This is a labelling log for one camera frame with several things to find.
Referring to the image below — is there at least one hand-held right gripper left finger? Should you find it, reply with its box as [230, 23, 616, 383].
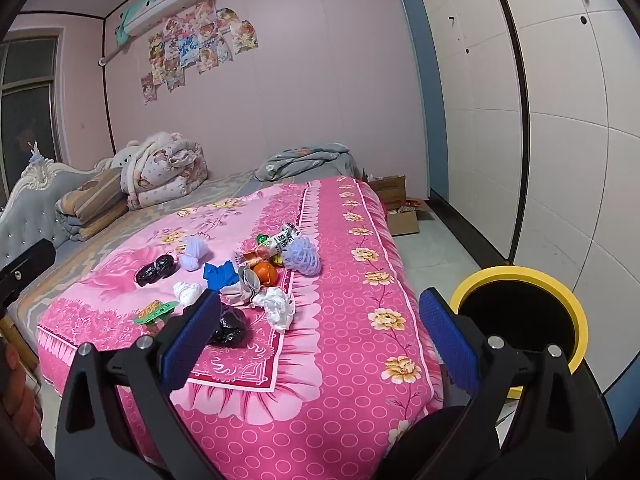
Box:
[54, 289, 223, 480]

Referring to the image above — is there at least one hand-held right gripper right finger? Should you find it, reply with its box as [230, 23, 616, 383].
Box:
[418, 286, 619, 480]

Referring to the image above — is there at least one black plastic bag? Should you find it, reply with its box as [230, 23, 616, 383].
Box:
[135, 255, 176, 287]
[206, 304, 248, 348]

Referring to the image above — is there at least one small purple foam fruit net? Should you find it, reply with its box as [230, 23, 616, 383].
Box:
[179, 237, 213, 273]

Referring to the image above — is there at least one yellow rim black trash bin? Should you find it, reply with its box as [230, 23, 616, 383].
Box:
[449, 266, 590, 401]

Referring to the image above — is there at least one orange peel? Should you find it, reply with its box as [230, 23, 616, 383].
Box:
[251, 260, 281, 287]

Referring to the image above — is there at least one large purple foam fruit net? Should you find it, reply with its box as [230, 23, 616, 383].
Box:
[284, 237, 322, 278]

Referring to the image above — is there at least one person's left hand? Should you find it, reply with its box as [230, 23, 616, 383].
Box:
[0, 347, 42, 448]

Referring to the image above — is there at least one small white crumpled tissue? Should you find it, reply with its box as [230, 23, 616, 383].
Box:
[172, 281, 205, 307]

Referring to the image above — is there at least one grey tufted headboard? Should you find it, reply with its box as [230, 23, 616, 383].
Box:
[0, 157, 121, 263]

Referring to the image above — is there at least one grey crumpled wrapper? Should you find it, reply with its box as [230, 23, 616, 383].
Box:
[220, 265, 262, 306]

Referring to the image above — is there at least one large white crumpled tissue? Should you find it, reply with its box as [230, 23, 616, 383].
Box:
[251, 287, 295, 332]

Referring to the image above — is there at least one striped folded blanket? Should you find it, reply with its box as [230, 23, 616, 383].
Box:
[55, 167, 131, 243]

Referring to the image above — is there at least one pink floral blanket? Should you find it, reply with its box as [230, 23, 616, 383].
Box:
[37, 176, 446, 480]

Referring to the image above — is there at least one open cardboard box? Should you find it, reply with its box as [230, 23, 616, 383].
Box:
[385, 197, 436, 237]

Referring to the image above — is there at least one grey patterned bed sheet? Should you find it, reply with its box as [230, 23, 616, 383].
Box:
[15, 170, 271, 311]

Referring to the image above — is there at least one white green snack wrapper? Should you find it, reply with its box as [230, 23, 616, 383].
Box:
[256, 222, 301, 261]

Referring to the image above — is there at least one window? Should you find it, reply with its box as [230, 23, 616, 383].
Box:
[0, 35, 66, 201]

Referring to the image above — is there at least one pale floral folded quilt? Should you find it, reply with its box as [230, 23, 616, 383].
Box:
[120, 131, 208, 211]

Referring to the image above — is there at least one grey floral blanket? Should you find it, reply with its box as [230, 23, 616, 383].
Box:
[254, 142, 361, 183]

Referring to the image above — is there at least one white wardrobe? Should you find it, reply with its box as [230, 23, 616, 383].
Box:
[407, 0, 640, 396]

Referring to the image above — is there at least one air conditioner with teal cover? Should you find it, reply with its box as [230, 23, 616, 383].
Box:
[114, 0, 216, 46]

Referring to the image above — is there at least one cluster of wall posters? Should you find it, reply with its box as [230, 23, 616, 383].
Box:
[140, 2, 260, 106]

